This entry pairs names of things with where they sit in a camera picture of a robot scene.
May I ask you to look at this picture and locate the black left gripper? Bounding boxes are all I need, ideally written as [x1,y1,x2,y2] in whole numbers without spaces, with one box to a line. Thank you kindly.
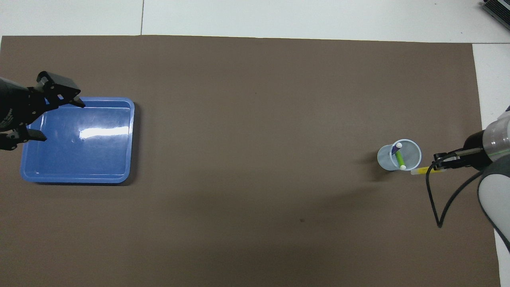
[0,71,85,151]

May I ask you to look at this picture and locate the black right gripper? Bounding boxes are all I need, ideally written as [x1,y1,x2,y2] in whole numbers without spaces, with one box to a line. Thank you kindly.
[433,130,494,171]

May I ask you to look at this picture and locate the yellow pen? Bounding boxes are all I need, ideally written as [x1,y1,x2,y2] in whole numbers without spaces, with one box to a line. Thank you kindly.
[410,167,445,176]

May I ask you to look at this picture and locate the blue plastic tray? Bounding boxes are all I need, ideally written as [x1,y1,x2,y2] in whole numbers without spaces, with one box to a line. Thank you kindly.
[20,97,135,184]

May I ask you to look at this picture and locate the clear plastic cup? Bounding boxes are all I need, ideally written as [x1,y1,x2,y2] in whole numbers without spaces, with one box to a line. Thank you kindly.
[377,139,422,172]

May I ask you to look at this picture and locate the grey ribbed device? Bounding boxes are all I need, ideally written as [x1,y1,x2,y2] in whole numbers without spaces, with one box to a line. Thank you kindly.
[480,0,510,25]

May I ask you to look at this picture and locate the brown table mat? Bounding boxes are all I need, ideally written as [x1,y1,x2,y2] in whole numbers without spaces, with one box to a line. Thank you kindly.
[0,35,502,287]

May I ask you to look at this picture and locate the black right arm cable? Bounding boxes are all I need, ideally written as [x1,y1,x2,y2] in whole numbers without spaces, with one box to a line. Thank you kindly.
[426,148,485,228]

